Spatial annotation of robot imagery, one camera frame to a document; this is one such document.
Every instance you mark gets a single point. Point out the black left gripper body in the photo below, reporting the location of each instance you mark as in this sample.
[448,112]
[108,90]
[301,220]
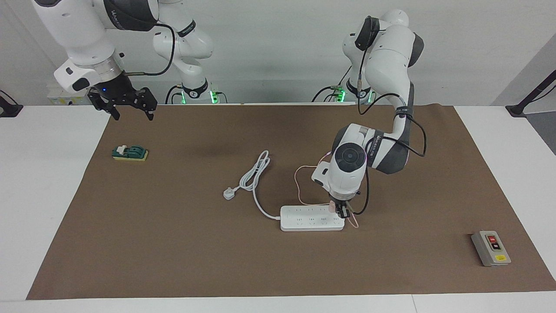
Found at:
[342,201]

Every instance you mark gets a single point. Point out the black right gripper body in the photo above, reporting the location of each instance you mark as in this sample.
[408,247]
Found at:
[114,91]

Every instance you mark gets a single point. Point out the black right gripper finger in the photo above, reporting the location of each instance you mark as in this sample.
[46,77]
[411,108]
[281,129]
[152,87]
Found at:
[147,100]
[102,102]

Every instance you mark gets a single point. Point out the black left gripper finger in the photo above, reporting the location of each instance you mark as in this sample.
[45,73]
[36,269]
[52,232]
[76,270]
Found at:
[345,212]

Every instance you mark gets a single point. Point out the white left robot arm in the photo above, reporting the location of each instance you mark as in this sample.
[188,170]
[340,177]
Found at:
[347,169]

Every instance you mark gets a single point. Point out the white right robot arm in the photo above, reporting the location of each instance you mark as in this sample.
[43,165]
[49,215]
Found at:
[78,30]

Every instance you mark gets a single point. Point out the white power strip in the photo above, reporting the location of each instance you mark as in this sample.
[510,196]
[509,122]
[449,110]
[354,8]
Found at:
[312,221]

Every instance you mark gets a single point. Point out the white three-pin plug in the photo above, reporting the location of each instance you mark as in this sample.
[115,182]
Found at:
[229,194]

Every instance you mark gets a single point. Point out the brown table mat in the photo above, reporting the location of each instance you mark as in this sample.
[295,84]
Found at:
[217,261]

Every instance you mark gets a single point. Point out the grey push button box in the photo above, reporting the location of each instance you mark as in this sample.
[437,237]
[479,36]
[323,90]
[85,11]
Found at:
[493,250]

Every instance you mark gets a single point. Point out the white wall socket box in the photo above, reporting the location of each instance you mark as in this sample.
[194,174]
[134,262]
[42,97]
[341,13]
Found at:
[58,100]

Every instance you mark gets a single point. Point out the green knife switch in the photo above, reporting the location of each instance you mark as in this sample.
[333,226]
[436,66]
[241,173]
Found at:
[132,153]

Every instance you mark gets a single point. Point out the black clamp mount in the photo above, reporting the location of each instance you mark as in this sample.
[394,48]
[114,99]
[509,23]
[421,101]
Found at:
[8,111]

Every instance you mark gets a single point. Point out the black camera stand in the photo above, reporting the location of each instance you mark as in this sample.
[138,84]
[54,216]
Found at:
[517,109]

